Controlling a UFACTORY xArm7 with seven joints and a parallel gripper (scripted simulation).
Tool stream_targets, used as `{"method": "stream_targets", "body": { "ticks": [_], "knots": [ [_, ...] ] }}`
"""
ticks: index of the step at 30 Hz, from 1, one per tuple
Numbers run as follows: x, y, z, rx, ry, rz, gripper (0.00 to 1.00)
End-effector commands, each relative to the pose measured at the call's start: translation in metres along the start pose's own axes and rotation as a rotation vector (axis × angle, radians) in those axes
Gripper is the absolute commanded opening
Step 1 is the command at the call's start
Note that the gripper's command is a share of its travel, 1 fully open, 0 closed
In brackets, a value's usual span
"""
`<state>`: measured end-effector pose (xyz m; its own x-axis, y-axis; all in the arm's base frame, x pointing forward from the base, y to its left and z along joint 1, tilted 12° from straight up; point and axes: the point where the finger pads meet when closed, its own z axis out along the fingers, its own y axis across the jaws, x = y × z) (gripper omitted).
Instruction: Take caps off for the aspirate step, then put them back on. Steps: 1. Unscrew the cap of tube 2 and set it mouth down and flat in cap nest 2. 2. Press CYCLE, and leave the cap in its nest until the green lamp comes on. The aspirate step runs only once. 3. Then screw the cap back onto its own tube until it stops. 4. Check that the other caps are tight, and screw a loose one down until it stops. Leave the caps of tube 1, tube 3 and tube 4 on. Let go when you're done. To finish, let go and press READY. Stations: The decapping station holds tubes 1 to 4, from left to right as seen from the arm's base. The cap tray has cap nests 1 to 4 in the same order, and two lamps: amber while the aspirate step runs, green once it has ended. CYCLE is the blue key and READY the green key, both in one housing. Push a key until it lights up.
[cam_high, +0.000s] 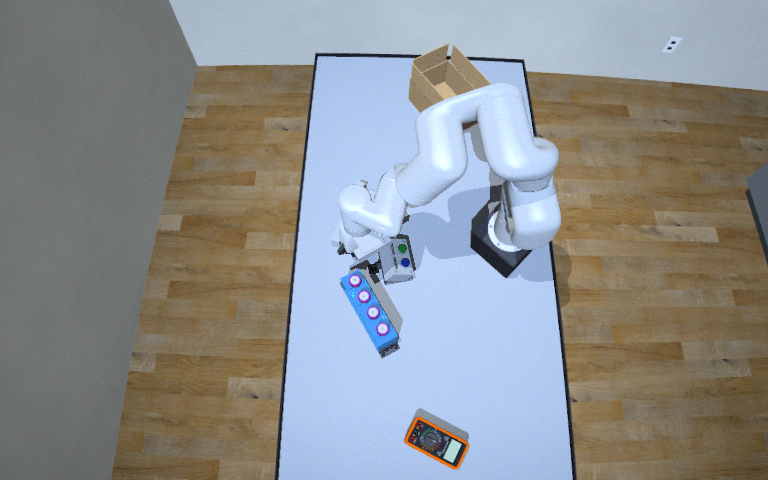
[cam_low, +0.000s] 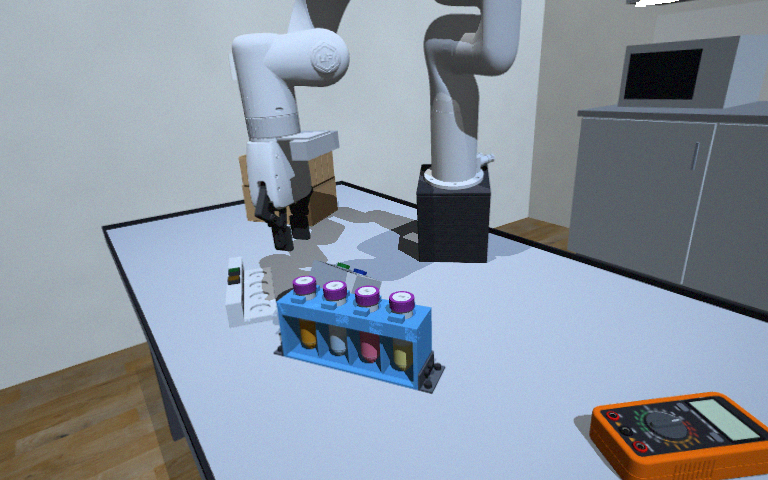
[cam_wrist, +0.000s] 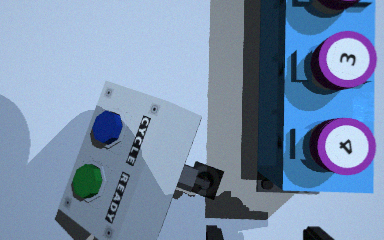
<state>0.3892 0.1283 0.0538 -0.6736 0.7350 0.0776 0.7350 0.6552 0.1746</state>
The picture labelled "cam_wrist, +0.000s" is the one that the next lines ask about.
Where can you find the purple screw cap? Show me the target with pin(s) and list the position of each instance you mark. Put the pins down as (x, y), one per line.
(344, 60)
(338, 4)
(344, 146)

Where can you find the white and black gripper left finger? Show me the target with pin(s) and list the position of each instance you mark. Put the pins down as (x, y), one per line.
(213, 233)

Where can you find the blue tube rack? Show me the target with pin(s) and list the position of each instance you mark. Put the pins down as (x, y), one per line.
(291, 107)

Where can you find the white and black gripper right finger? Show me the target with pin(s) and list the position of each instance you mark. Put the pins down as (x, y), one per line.
(315, 233)

